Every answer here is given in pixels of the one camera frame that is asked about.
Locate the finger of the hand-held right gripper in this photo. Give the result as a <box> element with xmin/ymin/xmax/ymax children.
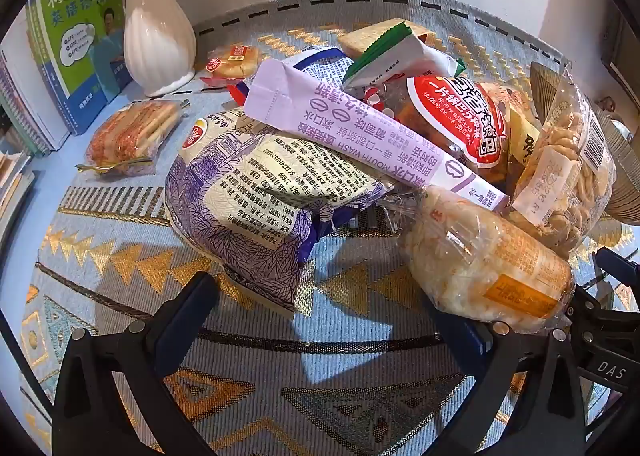
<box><xmin>594</xmin><ymin>247</ymin><xmax>640</xmax><ymax>288</ymax></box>

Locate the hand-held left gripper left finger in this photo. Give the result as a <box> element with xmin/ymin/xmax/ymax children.
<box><xmin>52</xmin><ymin>271</ymin><xmax>221</xmax><ymax>456</ymax></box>

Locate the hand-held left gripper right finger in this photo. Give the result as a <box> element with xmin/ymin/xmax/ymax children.
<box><xmin>430</xmin><ymin>306</ymin><xmax>588</xmax><ymax>456</ymax></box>

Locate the pale puffed egg cake packet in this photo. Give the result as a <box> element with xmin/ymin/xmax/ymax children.
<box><xmin>400</xmin><ymin>186</ymin><xmax>576</xmax><ymax>334</ymax></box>

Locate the clear bag of twisted crackers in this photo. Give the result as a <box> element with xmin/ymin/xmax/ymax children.
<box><xmin>507</xmin><ymin>63</ymin><xmax>618</xmax><ymax>259</ymax></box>

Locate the large purple and white snack bag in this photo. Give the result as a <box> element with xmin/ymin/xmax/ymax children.
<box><xmin>164</xmin><ymin>106</ymin><xmax>401</xmax><ymax>319</ymax></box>

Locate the yellow and black snack packet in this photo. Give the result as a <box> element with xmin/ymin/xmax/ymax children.
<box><xmin>505</xmin><ymin>106</ymin><xmax>543</xmax><ymax>167</ymax></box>

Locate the sliced toast bag with gold tie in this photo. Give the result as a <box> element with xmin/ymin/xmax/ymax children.
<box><xmin>75</xmin><ymin>98</ymin><xmax>191</xmax><ymax>178</ymax></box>

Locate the red rice crust snack packet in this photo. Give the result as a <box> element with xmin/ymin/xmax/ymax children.
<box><xmin>365</xmin><ymin>73</ymin><xmax>513</xmax><ymax>187</ymax></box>

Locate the long purple stick sachet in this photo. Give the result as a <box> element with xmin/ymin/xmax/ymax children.
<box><xmin>243</xmin><ymin>58</ymin><xmax>511</xmax><ymax>209</ymax></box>

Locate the bun packet with red edges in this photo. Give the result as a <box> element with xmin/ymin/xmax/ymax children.
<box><xmin>200</xmin><ymin>43</ymin><xmax>262</xmax><ymax>88</ymax></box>

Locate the white packet with blue stripes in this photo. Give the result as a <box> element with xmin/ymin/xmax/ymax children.
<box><xmin>290</xmin><ymin>46</ymin><xmax>353</xmax><ymax>82</ymax></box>

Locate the green and white sachet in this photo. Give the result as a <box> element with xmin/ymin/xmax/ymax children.
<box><xmin>342</xmin><ymin>21</ymin><xmax>466</xmax><ymax>89</ymax></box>

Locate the blue patterned woven table mat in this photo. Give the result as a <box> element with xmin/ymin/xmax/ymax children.
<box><xmin>20</xmin><ymin>0</ymin><xmax>640</xmax><ymax>456</ymax></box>

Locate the pile of books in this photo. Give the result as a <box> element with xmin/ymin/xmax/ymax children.
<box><xmin>0</xmin><ymin>151</ymin><xmax>37</xmax><ymax>247</ymax></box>

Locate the black computer monitor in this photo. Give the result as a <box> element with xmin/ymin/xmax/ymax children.
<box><xmin>600</xmin><ymin>11</ymin><xmax>640</xmax><ymax>112</ymax></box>

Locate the stack of spiral notebooks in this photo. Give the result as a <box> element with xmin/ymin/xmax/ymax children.
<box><xmin>0</xmin><ymin>56</ymin><xmax>71</xmax><ymax>157</ymax></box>

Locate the white ribbed ceramic vase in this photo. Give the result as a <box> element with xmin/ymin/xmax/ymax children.
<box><xmin>107</xmin><ymin>0</ymin><xmax>198</xmax><ymax>98</ymax></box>

